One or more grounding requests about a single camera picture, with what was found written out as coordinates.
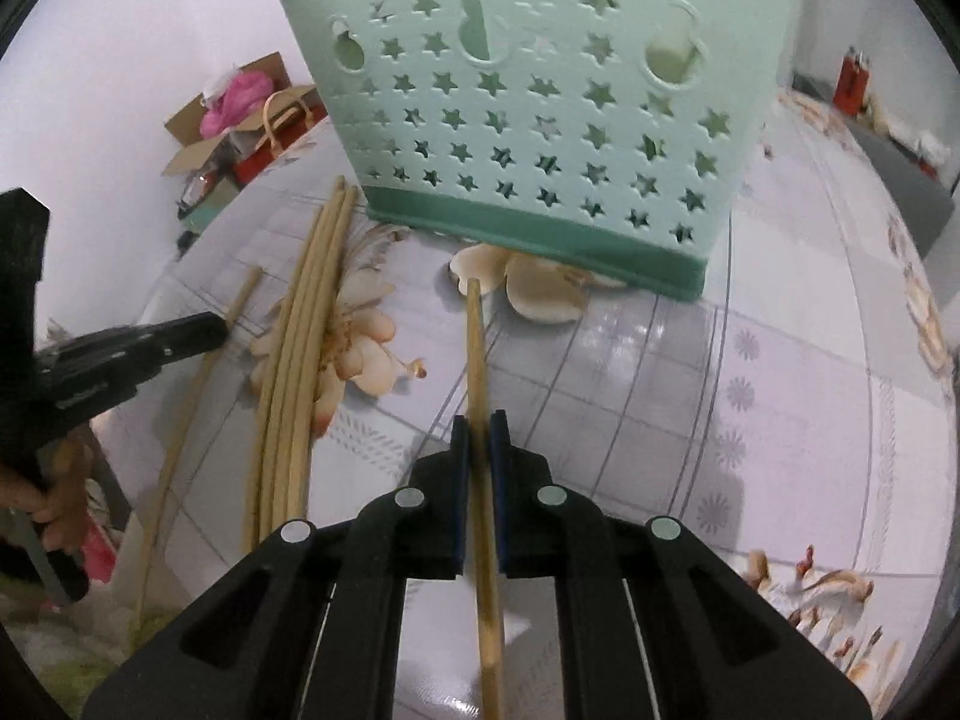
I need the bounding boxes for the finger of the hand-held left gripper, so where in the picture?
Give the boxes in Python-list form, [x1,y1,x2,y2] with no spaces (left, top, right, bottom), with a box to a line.
[34,313,230,427]

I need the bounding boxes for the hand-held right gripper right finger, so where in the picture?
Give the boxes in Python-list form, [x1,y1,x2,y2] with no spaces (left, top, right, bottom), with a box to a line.
[490,410,875,720]

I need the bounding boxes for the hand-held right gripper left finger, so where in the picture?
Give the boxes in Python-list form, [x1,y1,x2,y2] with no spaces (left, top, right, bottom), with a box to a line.
[81,415,473,720]

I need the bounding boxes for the single wooden chopstick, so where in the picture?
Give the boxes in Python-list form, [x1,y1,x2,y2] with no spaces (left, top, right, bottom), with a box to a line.
[465,277,505,720]
[135,266,265,620]

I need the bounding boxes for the bundle of wooden chopsticks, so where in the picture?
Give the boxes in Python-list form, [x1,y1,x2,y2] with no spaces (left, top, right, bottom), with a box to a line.
[240,175,359,563]

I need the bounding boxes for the mint green star-holed utensil basket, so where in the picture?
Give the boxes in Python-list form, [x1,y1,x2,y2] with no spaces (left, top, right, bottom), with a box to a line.
[271,0,803,302]

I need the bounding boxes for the person's left hand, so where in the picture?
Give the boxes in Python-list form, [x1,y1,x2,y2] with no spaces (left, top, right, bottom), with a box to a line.
[7,435,89,554]

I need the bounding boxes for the green box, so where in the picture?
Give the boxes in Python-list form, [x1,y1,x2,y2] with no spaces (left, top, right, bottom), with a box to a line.
[176,187,233,237]

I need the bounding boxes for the brown cardboard box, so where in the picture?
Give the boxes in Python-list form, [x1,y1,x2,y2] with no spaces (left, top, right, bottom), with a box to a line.
[161,52,293,177]

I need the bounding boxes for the red gift bag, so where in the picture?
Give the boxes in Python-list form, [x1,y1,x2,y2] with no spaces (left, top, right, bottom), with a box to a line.
[229,86,327,185]

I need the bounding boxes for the pink plastic bag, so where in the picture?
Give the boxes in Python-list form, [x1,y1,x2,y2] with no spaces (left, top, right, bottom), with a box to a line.
[201,71,275,137]

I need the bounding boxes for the grey cabinet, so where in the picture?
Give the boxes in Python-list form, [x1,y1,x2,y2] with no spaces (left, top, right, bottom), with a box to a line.
[791,71,960,260]

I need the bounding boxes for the red thermos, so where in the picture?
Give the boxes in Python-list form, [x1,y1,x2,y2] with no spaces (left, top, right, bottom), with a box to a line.
[834,45,871,117]

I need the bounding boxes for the white crumpled plastic bags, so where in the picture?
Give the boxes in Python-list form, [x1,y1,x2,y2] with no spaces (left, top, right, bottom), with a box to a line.
[870,94,953,173]

